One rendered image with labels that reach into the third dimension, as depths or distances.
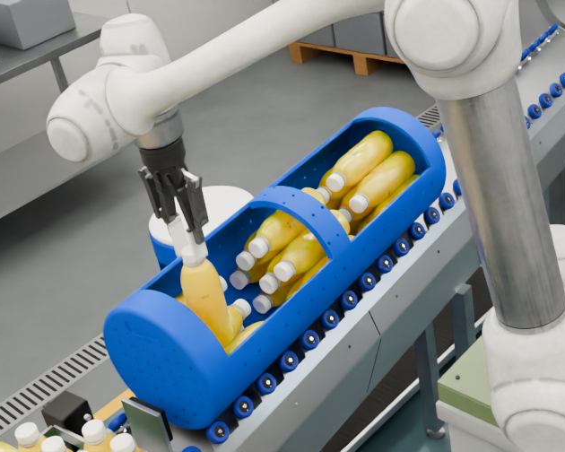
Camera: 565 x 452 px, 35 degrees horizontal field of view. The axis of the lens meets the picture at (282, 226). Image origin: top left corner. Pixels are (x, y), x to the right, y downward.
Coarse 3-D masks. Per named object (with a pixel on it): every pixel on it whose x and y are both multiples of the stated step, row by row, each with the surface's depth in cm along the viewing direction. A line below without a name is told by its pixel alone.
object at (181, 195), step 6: (168, 174) 153; (168, 180) 153; (174, 186) 153; (174, 192) 154; (180, 192) 154; (186, 192) 155; (180, 198) 154; (186, 198) 155; (180, 204) 155; (186, 204) 155; (186, 210) 155; (186, 216) 156; (192, 216) 156; (192, 222) 156; (192, 228) 157
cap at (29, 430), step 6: (24, 426) 161; (30, 426) 161; (36, 426) 161; (18, 432) 160; (24, 432) 160; (30, 432) 160; (36, 432) 160; (18, 438) 159; (24, 438) 159; (30, 438) 159; (36, 438) 160; (24, 444) 160
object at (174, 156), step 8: (176, 144) 150; (144, 152) 149; (152, 152) 149; (160, 152) 149; (168, 152) 149; (176, 152) 150; (184, 152) 152; (144, 160) 151; (152, 160) 149; (160, 160) 149; (168, 160) 150; (176, 160) 150; (152, 168) 150; (160, 168) 150; (168, 168) 152; (176, 168) 151; (184, 168) 152; (152, 176) 156; (176, 176) 152; (176, 184) 153; (184, 184) 155
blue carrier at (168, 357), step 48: (336, 144) 225; (432, 144) 212; (288, 192) 191; (432, 192) 214; (240, 240) 204; (336, 240) 187; (384, 240) 200; (144, 288) 173; (336, 288) 189; (144, 336) 166; (192, 336) 161; (288, 336) 178; (144, 384) 176; (192, 384) 164; (240, 384) 169
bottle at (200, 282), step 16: (192, 272) 163; (208, 272) 163; (192, 288) 163; (208, 288) 164; (192, 304) 166; (208, 304) 165; (224, 304) 168; (208, 320) 167; (224, 320) 169; (224, 336) 170
